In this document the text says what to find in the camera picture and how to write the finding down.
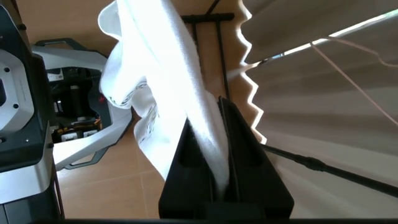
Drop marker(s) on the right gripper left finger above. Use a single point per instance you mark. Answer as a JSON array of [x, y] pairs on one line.
[[183, 186]]

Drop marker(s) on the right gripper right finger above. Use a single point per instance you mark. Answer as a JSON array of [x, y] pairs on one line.
[[258, 180]]

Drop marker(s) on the white printed t-shirt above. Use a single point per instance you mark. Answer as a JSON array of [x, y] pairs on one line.
[[161, 62]]

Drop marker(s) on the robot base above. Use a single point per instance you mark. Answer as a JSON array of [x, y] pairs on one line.
[[25, 149]]

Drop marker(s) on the black clothes rack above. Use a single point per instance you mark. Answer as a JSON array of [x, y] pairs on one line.
[[342, 173]]

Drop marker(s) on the pink clothes hanger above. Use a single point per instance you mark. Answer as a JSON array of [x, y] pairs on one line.
[[351, 81]]

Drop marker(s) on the beige curtain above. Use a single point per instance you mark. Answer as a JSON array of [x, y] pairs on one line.
[[326, 102]]

